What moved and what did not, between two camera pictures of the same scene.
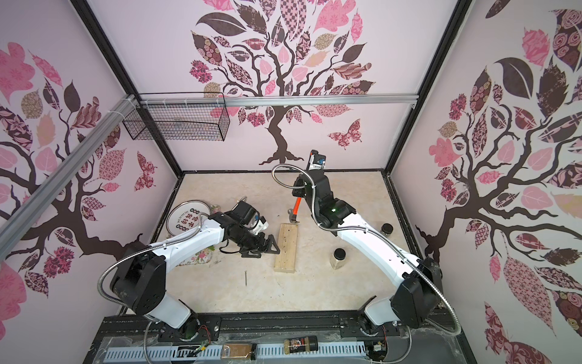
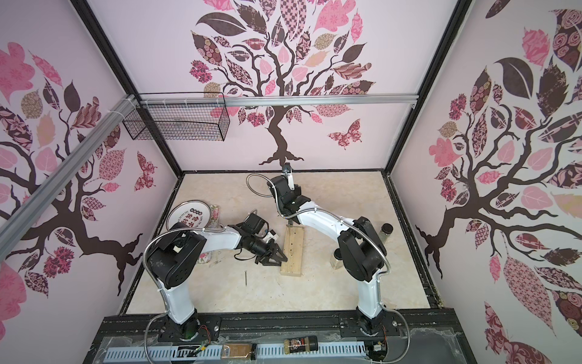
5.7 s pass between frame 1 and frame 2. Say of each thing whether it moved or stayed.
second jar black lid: stayed
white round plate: stayed
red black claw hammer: moved
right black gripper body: moved
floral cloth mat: stayed
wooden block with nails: moved
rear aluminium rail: stayed
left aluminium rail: stayed
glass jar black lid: stayed
